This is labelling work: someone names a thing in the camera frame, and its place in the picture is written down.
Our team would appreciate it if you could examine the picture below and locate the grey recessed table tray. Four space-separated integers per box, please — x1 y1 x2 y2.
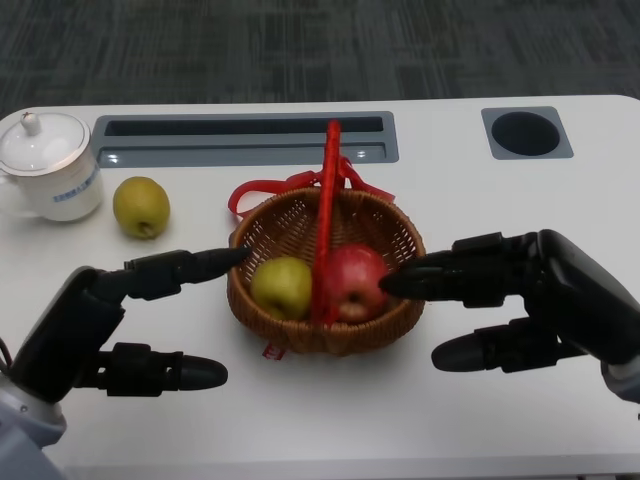
92 110 400 169

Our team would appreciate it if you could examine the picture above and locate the white mug lid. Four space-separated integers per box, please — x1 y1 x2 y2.
0 110 92 176

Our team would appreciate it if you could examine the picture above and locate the grey table cup holder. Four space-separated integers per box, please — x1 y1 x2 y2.
480 105 574 161

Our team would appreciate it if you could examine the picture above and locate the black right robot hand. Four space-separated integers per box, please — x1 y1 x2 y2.
378 228 640 374

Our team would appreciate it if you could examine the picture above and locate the wicker basket with red handle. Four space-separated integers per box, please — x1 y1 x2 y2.
227 118 427 362

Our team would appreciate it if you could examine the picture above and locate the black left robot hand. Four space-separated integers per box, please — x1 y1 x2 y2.
9 243 252 404

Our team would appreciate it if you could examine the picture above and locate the white ceramic mug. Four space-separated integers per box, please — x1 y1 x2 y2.
0 144 105 223

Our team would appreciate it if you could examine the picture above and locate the yellow-green pear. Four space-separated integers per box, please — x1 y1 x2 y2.
112 176 172 241

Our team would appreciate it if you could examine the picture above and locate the red apple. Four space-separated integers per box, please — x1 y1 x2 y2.
324 243 392 324

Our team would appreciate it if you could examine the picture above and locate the green apple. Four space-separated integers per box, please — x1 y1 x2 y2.
249 256 314 322

